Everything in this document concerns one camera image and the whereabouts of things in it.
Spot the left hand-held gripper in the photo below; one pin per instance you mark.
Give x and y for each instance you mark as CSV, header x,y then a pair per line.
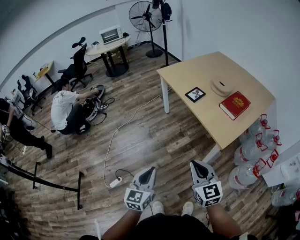
x,y
138,198

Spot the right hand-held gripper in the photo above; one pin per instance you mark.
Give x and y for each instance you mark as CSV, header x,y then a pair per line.
x,y
208,193

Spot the black picture frame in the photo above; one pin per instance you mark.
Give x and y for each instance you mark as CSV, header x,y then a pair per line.
x,y
195,94

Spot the person's right forearm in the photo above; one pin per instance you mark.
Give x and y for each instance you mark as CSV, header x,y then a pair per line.
x,y
222,222

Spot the person's left forearm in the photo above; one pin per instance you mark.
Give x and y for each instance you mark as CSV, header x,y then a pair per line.
x,y
119,225

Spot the black pole stand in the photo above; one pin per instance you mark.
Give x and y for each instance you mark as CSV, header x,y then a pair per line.
x,y
165,39

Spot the white table leg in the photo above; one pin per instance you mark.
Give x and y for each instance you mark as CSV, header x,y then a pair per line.
x,y
165,96
212,153

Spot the white power strip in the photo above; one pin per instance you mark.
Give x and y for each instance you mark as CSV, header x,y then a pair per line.
x,y
116,182
23,151

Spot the person's left white shoe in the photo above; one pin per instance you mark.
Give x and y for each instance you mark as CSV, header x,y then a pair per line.
x,y
158,207

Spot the person's white shoe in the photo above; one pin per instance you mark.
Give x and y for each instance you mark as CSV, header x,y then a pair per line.
x,y
158,207
188,208

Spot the person's right white shoe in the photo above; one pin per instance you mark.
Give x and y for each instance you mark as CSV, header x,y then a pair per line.
x,y
188,208

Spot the pile of clear water jugs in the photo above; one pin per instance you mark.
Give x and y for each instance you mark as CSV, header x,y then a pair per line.
x,y
246,173

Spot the person's black clothing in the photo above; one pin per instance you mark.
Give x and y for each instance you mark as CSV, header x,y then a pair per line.
x,y
173,227

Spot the red hardcover book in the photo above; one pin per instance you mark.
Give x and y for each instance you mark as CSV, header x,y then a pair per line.
x,y
235,105

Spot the white cardboard box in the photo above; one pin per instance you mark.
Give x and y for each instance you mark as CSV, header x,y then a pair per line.
x,y
284,171

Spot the beige round woven box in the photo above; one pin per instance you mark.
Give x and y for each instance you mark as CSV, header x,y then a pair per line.
x,y
219,87

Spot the black and white backpack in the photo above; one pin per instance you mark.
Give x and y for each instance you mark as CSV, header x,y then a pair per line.
x,y
90,109

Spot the black office chair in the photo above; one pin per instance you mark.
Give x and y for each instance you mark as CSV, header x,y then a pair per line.
x,y
78,63
29,91

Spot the round wooden table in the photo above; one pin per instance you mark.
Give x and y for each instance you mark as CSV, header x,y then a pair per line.
x,y
110,48

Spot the small white box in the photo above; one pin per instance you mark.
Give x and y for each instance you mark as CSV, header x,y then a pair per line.
x,y
95,44

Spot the white toaster oven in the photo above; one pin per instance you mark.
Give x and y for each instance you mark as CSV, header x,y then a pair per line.
x,y
110,35

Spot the small yellow desk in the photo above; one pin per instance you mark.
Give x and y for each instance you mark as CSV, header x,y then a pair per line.
x,y
44,70

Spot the black standing fan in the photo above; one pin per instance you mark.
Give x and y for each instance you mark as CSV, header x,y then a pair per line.
x,y
146,17

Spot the black cap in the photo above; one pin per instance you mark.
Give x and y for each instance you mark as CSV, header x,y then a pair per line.
x,y
167,11

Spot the black metal floor frame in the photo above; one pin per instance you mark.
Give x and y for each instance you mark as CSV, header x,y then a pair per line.
x,y
47,184

